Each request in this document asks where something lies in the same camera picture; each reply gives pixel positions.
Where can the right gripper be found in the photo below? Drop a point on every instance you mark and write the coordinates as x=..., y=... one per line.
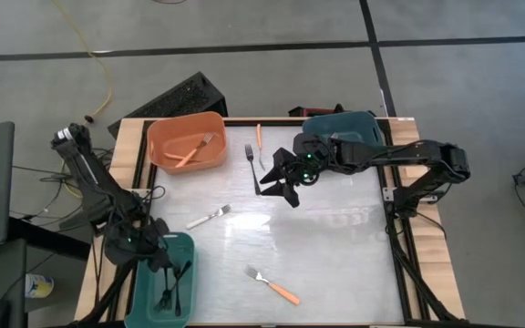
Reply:
x=307, y=166

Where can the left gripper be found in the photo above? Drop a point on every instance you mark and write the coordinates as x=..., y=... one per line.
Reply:
x=130, y=248

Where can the black fork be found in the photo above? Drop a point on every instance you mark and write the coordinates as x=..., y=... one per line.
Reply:
x=178, y=300
x=166, y=287
x=251, y=164

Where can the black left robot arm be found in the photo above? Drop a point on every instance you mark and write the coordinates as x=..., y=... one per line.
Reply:
x=87, y=175

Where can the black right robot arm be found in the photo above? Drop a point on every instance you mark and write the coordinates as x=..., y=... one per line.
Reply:
x=404, y=152

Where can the teal plastic bin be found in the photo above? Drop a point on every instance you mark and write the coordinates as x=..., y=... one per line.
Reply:
x=144, y=291

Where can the dark red device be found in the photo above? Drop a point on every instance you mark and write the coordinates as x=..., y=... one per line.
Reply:
x=312, y=111

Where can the orange plastic bin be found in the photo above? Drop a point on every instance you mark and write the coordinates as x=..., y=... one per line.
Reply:
x=203, y=159

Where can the dark blue plastic bin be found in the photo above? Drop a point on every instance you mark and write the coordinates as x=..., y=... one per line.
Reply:
x=349, y=125

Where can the white and yellow can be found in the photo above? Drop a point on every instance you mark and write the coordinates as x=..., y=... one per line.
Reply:
x=39, y=286

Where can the black mesh equipment case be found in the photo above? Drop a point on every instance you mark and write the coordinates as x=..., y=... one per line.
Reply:
x=176, y=100

